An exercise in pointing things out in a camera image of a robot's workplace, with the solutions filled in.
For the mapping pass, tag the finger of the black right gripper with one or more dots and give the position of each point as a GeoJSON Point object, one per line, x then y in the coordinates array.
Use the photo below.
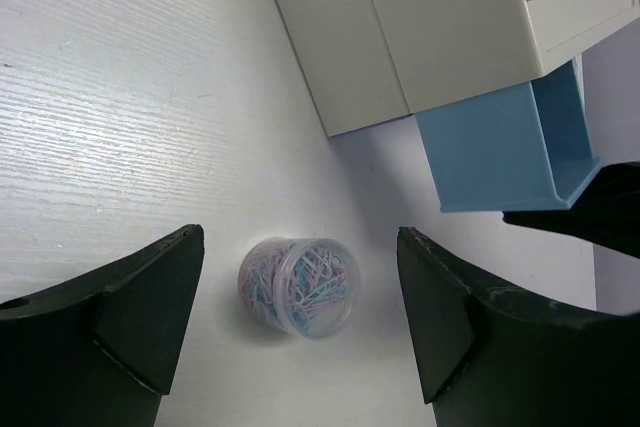
{"type": "Point", "coordinates": [606, 214]}

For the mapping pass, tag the light blue drawer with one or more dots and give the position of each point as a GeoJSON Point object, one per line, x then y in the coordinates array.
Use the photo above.
{"type": "Point", "coordinates": [522, 148]}

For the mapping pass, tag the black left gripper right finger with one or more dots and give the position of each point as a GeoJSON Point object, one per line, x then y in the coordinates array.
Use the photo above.
{"type": "Point", "coordinates": [491, 353]}

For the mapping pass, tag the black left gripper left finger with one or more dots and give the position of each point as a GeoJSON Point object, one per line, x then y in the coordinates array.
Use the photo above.
{"type": "Point", "coordinates": [102, 348]}

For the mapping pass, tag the dark blue drawer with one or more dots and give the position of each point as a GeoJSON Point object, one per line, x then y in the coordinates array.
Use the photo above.
{"type": "Point", "coordinates": [358, 129]}

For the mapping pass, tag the white drawer cabinet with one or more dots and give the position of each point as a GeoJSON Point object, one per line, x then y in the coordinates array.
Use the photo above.
{"type": "Point", "coordinates": [371, 61]}

